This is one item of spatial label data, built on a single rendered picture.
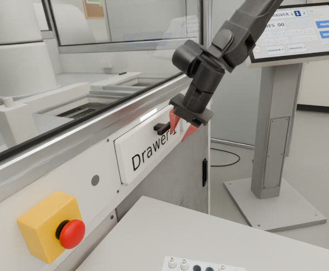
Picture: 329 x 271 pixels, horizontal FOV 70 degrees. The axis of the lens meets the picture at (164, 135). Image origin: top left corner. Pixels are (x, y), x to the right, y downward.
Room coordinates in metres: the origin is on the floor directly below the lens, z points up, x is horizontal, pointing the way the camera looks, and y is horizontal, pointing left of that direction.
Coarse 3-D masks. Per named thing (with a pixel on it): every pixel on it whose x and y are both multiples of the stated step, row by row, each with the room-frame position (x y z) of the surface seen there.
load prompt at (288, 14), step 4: (276, 12) 1.30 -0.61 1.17; (280, 12) 1.30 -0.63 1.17; (284, 12) 1.30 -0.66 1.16; (288, 12) 1.30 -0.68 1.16; (292, 12) 1.30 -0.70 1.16; (296, 12) 1.31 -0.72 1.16; (300, 12) 1.31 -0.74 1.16; (304, 12) 1.31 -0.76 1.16; (272, 16) 1.28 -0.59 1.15; (276, 16) 1.29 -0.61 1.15; (280, 16) 1.29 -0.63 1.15; (284, 16) 1.29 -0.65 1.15; (288, 16) 1.29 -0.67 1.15; (292, 16) 1.29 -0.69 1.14; (296, 16) 1.29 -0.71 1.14; (300, 16) 1.29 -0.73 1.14; (304, 16) 1.29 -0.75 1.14; (308, 16) 1.29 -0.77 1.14
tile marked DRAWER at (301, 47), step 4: (292, 44) 1.18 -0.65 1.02; (296, 44) 1.18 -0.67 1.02; (300, 44) 1.18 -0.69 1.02; (304, 44) 1.18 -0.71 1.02; (288, 48) 1.16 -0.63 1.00; (292, 48) 1.17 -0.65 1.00; (296, 48) 1.17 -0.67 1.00; (300, 48) 1.17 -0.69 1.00; (304, 48) 1.17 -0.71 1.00; (292, 52) 1.15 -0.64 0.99; (296, 52) 1.15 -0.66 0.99
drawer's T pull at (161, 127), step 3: (159, 123) 0.57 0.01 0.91; (168, 123) 0.56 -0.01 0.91; (153, 126) 0.55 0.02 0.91; (156, 126) 0.55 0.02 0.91; (159, 126) 0.55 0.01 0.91; (162, 126) 0.54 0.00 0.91; (165, 126) 0.54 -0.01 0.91; (168, 126) 0.55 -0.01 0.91; (153, 129) 0.55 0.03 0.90; (156, 129) 0.55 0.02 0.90; (159, 129) 0.53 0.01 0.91; (162, 129) 0.52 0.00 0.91; (165, 129) 0.53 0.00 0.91; (168, 129) 0.54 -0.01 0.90; (159, 132) 0.51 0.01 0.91; (162, 132) 0.52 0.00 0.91
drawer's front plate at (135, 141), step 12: (168, 108) 0.64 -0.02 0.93; (156, 120) 0.57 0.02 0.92; (168, 120) 0.62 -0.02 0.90; (132, 132) 0.48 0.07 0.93; (144, 132) 0.52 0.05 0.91; (156, 132) 0.56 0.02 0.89; (168, 132) 0.62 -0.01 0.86; (120, 144) 0.44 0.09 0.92; (132, 144) 0.47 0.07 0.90; (144, 144) 0.51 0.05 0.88; (168, 144) 0.61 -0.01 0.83; (120, 156) 0.44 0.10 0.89; (132, 156) 0.46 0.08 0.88; (144, 156) 0.50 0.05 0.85; (156, 156) 0.55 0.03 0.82; (120, 168) 0.44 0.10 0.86; (132, 168) 0.46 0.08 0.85; (144, 168) 0.50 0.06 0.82; (132, 180) 0.45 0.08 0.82
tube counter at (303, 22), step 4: (284, 20) 1.27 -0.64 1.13; (288, 20) 1.27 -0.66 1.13; (292, 20) 1.27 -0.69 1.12; (296, 20) 1.27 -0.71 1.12; (300, 20) 1.27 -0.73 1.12; (304, 20) 1.28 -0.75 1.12; (308, 20) 1.28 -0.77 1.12; (280, 24) 1.25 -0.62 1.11; (284, 24) 1.26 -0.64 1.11; (288, 24) 1.26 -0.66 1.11; (292, 24) 1.26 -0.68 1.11; (296, 24) 1.26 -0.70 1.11; (300, 24) 1.26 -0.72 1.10; (304, 24) 1.26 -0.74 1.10; (308, 24) 1.26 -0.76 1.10; (312, 24) 1.26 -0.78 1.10
